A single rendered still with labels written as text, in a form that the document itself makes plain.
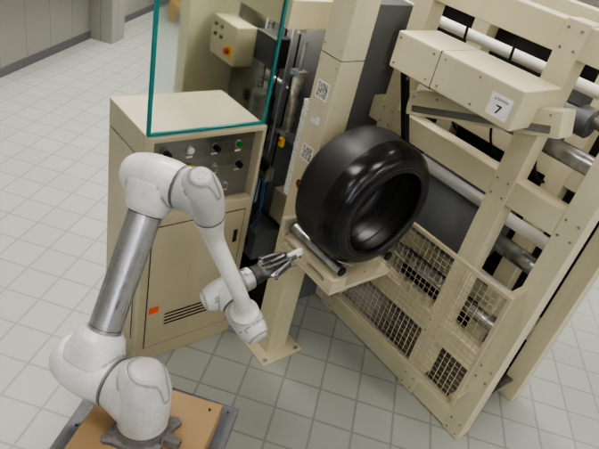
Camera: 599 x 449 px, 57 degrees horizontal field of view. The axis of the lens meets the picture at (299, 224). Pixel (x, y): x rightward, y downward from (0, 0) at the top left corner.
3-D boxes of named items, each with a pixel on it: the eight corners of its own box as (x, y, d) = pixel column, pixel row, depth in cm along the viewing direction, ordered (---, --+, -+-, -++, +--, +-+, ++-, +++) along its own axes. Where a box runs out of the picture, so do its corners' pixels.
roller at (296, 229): (299, 224, 252) (292, 231, 252) (294, 220, 248) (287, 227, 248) (348, 270, 231) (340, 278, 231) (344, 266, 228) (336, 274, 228)
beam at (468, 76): (387, 65, 229) (397, 28, 220) (426, 63, 244) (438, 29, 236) (506, 133, 193) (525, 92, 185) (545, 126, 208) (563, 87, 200)
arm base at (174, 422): (162, 472, 160) (164, 461, 158) (97, 442, 165) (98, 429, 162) (193, 427, 176) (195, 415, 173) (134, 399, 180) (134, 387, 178)
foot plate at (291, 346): (236, 333, 312) (236, 330, 310) (274, 319, 327) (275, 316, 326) (262, 367, 296) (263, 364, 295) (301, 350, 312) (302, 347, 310)
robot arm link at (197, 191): (234, 204, 169) (197, 189, 173) (229, 164, 155) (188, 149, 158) (213, 236, 162) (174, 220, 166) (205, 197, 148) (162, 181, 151)
